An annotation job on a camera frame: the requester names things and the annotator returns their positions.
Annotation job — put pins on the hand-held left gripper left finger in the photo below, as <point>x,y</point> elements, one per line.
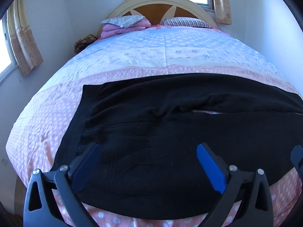
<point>86,167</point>

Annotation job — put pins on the striped pillow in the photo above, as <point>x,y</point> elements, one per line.
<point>187,22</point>

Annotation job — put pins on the cream wooden arched headboard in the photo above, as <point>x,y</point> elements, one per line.
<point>153,10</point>

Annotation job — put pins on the white wall socket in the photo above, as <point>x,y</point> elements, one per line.
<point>4,162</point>

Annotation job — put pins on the pink blue polka dot bedspread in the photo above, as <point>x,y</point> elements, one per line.
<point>142,52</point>

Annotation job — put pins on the black pants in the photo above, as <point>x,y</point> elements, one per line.
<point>153,144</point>

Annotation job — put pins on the folded pink blanket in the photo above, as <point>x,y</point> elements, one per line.
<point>118,31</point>

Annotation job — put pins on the grey floral pillow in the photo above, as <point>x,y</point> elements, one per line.
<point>123,21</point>

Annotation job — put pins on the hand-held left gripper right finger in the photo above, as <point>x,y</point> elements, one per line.
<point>211,167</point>

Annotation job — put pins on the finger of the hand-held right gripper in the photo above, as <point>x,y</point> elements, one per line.
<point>297,158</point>

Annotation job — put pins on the side window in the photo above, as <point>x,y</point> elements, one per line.
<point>6,52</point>

